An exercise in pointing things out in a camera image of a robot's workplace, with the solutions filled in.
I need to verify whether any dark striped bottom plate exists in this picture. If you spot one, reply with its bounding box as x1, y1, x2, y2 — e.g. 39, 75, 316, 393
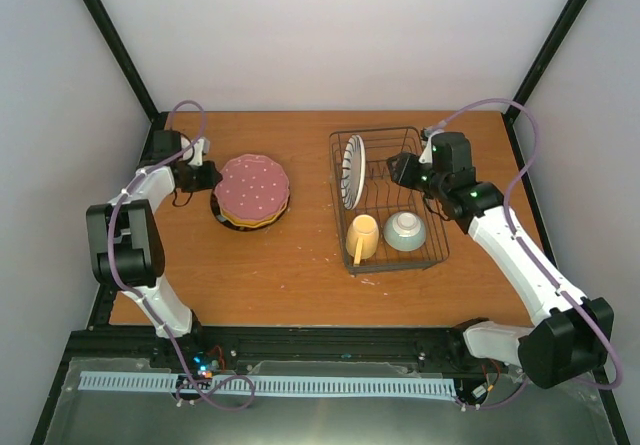
210, 194, 285, 232

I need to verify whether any white blue striped plate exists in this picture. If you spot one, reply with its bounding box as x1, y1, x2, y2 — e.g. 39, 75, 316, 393
340, 134, 366, 210

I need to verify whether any black wire dish rack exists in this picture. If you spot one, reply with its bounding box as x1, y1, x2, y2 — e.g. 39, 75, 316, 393
329, 126, 449, 275

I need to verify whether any pale green ceramic bowl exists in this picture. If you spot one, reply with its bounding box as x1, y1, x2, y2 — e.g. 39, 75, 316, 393
383, 211, 427, 252

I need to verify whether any pink scalloped plate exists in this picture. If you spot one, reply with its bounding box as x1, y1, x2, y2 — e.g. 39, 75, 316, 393
214, 154, 290, 220

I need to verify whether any yellow ceramic mug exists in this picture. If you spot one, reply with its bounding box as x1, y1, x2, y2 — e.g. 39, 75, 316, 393
345, 214, 379, 266

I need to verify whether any yellow dotted scalloped plate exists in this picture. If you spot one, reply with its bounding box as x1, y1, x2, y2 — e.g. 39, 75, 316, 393
220, 202, 289, 229

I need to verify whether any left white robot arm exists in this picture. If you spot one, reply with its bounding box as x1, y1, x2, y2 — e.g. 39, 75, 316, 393
86, 130, 222, 368

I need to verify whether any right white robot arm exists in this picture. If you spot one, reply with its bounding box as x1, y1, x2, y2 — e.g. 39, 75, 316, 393
387, 132, 614, 389

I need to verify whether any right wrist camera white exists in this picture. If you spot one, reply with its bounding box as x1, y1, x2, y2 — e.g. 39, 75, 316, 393
419, 127, 438, 164

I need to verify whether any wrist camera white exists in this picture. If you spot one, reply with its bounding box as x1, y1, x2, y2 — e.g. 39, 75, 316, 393
182, 138, 210, 167
419, 127, 438, 164

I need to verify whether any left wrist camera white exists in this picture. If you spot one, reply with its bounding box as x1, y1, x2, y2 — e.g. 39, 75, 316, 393
182, 138, 210, 167

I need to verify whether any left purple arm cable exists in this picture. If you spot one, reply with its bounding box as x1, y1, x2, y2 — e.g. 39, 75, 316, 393
106, 100, 257, 410

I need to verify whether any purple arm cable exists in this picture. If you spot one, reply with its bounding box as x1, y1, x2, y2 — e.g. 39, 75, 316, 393
424, 96, 624, 409
106, 100, 257, 410

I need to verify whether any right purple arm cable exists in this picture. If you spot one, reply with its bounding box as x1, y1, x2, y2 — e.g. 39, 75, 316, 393
424, 96, 624, 409

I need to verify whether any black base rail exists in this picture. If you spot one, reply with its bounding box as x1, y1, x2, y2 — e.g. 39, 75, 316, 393
63, 326, 481, 377

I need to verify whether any light blue cable duct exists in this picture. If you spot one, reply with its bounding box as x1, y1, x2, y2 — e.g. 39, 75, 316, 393
77, 371, 456, 401

